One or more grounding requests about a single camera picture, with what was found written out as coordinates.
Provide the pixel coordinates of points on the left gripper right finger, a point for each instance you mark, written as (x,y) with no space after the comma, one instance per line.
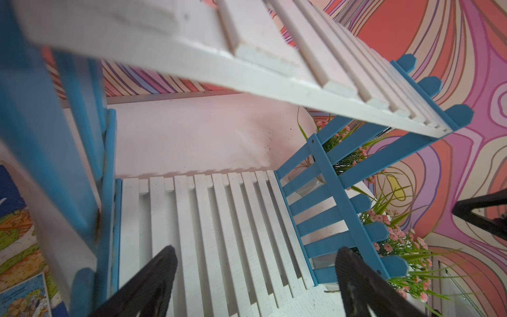
(364,292)

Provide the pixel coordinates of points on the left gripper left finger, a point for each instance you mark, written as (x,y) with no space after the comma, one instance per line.
(148,293)

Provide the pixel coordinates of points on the blue treehouse book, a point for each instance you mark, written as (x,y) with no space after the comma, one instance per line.
(27,287)

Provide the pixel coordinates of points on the pink flower potted plant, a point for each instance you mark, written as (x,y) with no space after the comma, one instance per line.
(338,196)

